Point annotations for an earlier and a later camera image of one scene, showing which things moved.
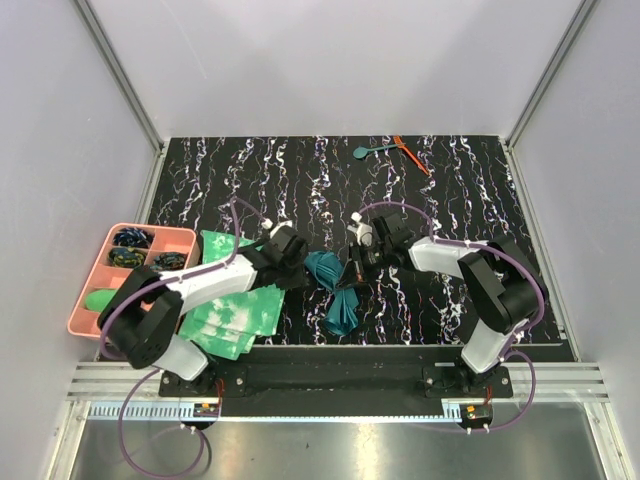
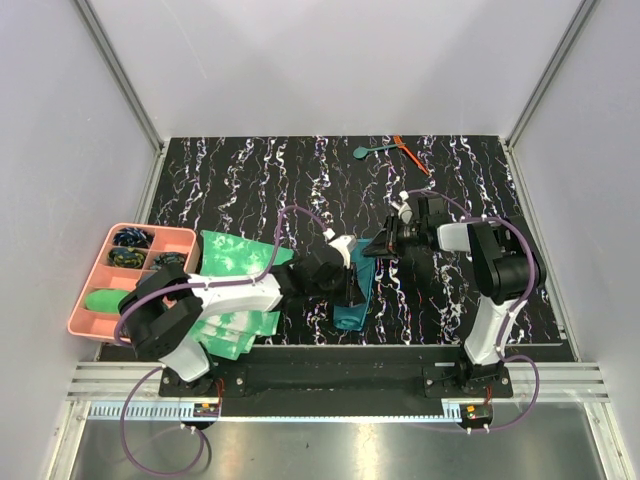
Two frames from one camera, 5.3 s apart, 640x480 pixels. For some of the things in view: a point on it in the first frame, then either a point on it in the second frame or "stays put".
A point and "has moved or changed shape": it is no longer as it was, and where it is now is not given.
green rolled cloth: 97,300 stays put
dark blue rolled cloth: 170,260 stays put
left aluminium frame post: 121,75 stays put
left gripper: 299,279 -> 351,289
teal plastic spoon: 361,152 stays put
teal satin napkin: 342,317 has moved or changed shape
